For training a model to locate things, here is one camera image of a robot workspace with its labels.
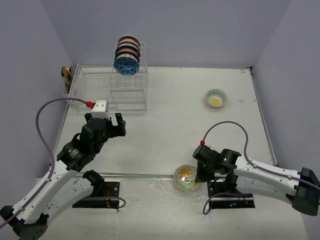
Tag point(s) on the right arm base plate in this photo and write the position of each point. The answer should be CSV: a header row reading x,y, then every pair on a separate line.
x,y
227,201

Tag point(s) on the yellow blue patterned bowl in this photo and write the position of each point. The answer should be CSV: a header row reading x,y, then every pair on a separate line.
x,y
216,98

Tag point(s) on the dark blue patterned bowl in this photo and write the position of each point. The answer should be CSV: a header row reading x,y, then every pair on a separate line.
x,y
126,66

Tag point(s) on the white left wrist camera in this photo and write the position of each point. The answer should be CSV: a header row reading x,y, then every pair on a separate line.
x,y
99,109

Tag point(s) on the white wire dish rack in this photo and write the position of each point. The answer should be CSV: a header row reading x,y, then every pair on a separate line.
x,y
125,93

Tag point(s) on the white bowl orange flower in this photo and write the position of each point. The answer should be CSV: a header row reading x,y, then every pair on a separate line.
x,y
184,178

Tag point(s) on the gold utensil in holder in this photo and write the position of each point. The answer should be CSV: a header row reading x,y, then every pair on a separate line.
x,y
67,77

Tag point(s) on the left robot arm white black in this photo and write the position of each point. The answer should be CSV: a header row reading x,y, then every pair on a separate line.
x,y
31,216

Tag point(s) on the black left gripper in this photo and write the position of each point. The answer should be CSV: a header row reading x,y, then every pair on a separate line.
x,y
116,130

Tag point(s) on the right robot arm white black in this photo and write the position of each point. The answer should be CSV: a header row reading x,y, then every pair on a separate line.
x,y
244,177

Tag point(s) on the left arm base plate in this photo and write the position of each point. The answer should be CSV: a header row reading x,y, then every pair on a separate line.
x,y
103,189

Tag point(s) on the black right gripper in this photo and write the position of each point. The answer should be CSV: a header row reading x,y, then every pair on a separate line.
x,y
202,177

